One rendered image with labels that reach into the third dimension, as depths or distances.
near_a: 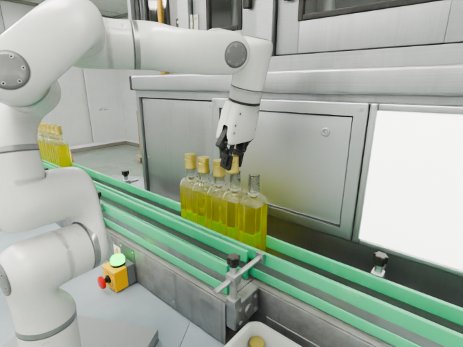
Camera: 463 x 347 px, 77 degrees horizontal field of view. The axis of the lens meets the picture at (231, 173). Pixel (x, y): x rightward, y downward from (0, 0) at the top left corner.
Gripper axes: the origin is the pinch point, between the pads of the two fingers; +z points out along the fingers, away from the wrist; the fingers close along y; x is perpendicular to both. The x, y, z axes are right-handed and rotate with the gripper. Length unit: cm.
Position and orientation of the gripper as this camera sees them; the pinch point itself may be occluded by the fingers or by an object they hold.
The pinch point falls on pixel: (231, 159)
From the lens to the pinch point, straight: 73.8
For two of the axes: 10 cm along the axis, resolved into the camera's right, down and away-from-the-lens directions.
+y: -6.5, 2.3, -7.3
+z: -1.9, 8.8, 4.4
